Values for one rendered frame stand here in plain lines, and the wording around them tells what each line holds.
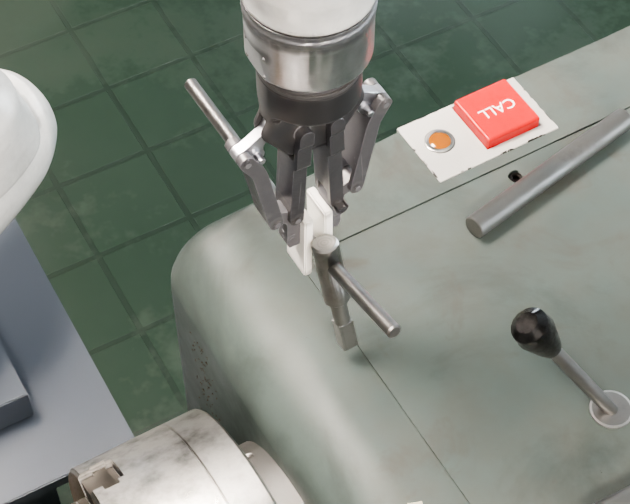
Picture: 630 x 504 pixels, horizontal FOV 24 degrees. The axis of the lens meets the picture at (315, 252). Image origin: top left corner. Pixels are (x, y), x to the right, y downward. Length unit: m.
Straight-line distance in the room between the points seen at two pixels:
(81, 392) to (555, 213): 0.72
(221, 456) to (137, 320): 1.58
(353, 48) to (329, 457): 0.38
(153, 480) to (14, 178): 0.61
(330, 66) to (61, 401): 0.94
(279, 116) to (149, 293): 1.82
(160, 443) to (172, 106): 1.92
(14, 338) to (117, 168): 1.18
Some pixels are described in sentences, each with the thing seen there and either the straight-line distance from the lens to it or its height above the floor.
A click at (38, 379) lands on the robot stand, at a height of 0.75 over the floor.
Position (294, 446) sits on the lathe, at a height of 1.23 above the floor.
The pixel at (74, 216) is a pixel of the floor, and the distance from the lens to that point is 2.95.
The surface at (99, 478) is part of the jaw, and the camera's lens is 1.25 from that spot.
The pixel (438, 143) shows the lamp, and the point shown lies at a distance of 1.38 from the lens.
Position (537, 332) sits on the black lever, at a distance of 1.08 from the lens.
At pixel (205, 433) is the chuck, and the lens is 1.24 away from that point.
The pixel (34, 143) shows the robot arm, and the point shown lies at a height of 1.00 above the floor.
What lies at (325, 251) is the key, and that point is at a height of 1.38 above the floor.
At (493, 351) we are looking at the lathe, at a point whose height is 1.26.
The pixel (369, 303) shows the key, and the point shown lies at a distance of 1.11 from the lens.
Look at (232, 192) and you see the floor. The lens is 2.96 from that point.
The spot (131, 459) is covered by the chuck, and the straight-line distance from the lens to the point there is 1.25.
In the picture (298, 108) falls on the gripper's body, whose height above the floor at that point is 1.55.
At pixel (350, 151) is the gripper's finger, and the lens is 1.12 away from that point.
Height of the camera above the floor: 2.29
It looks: 53 degrees down
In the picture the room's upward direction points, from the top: straight up
